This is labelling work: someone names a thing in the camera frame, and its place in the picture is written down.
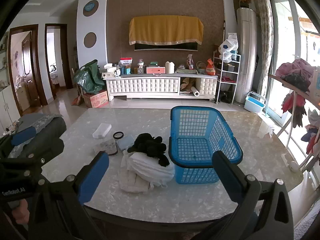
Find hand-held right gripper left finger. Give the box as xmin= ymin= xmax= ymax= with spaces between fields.
xmin=27 ymin=151 xmax=110 ymax=240

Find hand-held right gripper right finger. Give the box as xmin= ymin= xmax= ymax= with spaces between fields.
xmin=200 ymin=151 xmax=294 ymax=240

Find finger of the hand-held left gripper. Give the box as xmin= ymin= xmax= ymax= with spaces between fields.
xmin=7 ymin=137 xmax=65 ymax=167
xmin=0 ymin=127 xmax=36 ymax=157

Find patterned grey cloth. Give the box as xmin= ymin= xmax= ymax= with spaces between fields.
xmin=95 ymin=140 xmax=118 ymax=156

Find pale pink towel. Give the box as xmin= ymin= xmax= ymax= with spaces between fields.
xmin=119 ymin=167 xmax=152 ymax=193

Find blue plastic basket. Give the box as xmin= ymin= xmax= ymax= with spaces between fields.
xmin=168 ymin=106 xmax=243 ymax=185

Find white towel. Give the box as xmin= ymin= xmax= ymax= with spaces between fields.
xmin=122 ymin=152 xmax=175 ymax=188

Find black plush cloth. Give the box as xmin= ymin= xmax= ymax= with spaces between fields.
xmin=127 ymin=134 xmax=167 ymax=167

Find dark covered chair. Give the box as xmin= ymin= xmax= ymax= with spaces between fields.
xmin=7 ymin=114 xmax=67 ymax=158

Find grey quilted cushion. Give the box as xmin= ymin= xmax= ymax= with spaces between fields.
xmin=15 ymin=113 xmax=63 ymax=133

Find white side cabinet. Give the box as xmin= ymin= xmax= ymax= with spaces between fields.
xmin=0 ymin=84 xmax=21 ymax=132

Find blue folded cloth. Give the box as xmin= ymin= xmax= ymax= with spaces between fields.
xmin=117 ymin=135 xmax=135 ymax=151

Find white folded cloth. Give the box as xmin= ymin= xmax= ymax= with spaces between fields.
xmin=92 ymin=123 xmax=112 ymax=139

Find red printed cardboard box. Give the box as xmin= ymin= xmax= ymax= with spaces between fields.
xmin=82 ymin=90 xmax=109 ymax=108

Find brown wooden door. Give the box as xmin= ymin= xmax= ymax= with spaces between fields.
xmin=8 ymin=24 xmax=48 ymax=109

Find blue and white bucket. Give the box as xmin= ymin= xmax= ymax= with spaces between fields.
xmin=244 ymin=92 xmax=267 ymax=113

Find green woven bag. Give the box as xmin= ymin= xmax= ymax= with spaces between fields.
xmin=74 ymin=59 xmax=106 ymax=95

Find white metal rack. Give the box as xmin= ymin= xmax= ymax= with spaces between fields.
xmin=213 ymin=51 xmax=242 ymax=105

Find white tufted TV cabinet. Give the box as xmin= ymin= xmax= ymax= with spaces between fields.
xmin=104 ymin=73 xmax=218 ymax=102

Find orange packet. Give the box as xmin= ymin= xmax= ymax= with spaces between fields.
xmin=206 ymin=58 xmax=217 ymax=76

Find clothes drying rack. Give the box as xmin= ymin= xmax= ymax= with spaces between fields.
xmin=268 ymin=72 xmax=320 ymax=173

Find red topped box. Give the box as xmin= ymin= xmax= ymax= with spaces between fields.
xmin=119 ymin=57 xmax=133 ymax=68

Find pink drawer box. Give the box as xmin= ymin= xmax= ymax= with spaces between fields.
xmin=146 ymin=66 xmax=166 ymax=76

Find standing air conditioner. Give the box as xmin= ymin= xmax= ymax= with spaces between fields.
xmin=236 ymin=7 xmax=258 ymax=104

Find white plastic bags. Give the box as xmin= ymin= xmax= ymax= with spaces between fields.
xmin=218 ymin=33 xmax=239 ymax=62

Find pink clothing pile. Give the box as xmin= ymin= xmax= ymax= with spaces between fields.
xmin=275 ymin=59 xmax=318 ymax=78

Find black television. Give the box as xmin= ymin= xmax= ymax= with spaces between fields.
xmin=134 ymin=41 xmax=198 ymax=52

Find patterned curtain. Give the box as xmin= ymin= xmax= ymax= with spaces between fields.
xmin=251 ymin=0 xmax=273 ymax=98

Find yellow cloth cover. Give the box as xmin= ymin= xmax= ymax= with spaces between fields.
xmin=129 ymin=15 xmax=204 ymax=46

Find brown door frame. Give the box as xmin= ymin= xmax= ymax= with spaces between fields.
xmin=44 ymin=24 xmax=73 ymax=98

